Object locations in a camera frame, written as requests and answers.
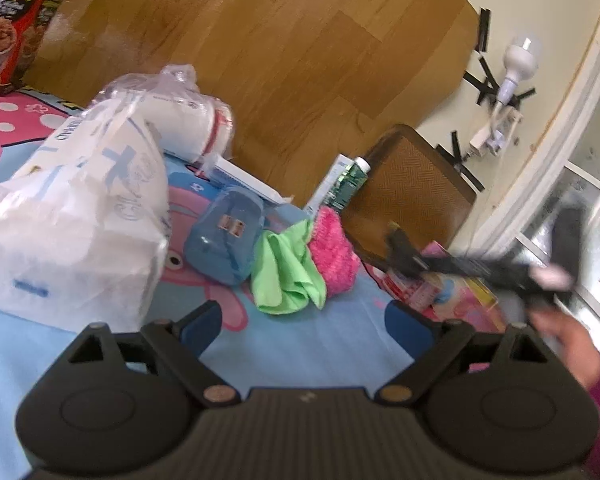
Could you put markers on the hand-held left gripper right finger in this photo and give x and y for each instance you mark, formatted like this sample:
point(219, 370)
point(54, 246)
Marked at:
point(402, 332)

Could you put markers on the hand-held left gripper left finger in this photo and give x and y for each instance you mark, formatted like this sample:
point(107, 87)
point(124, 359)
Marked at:
point(205, 327)

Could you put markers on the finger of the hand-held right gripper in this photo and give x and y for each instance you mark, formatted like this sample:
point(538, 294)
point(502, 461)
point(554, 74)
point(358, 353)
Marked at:
point(404, 255)

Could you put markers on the green cloth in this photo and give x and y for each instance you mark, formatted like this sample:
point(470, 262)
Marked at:
point(286, 272)

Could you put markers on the person's right hand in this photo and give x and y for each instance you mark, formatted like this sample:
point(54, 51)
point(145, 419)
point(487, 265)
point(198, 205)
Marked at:
point(570, 342)

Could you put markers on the colourful picture book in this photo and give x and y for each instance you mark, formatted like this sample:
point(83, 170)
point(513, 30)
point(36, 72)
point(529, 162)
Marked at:
point(445, 292)

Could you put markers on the brown woven stool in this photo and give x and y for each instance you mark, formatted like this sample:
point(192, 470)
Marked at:
point(407, 190)

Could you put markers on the pink fluffy cloth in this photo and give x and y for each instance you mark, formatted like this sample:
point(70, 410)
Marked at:
point(332, 255)

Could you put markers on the cartoon printed blanket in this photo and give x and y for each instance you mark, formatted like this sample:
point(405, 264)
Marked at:
point(325, 345)

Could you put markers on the green tube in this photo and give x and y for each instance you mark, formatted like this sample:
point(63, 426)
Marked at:
point(352, 185)

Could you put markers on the blue transparent pouch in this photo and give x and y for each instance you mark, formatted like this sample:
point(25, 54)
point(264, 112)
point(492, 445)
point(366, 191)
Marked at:
point(225, 237)

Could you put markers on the white and green box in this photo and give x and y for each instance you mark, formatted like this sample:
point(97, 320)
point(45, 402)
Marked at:
point(330, 180)

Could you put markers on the black tape strip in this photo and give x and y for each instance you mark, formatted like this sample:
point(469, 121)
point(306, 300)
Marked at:
point(482, 30)
point(462, 160)
point(482, 87)

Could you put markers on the long white box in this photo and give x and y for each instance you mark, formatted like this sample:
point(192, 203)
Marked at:
point(247, 182)

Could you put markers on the large white tissue pack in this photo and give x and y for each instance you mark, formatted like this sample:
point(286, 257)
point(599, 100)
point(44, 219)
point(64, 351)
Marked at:
point(75, 220)

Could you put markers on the white roll in plastic bag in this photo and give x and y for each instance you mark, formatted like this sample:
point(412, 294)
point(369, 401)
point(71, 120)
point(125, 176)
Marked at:
point(185, 120)

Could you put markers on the white light bulb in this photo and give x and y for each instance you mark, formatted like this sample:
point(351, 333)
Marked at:
point(515, 62)

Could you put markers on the red cereal box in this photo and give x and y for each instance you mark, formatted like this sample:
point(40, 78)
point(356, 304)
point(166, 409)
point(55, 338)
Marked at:
point(17, 20)

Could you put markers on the white door frame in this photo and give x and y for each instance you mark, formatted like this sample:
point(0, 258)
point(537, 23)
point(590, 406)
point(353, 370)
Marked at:
point(565, 150)

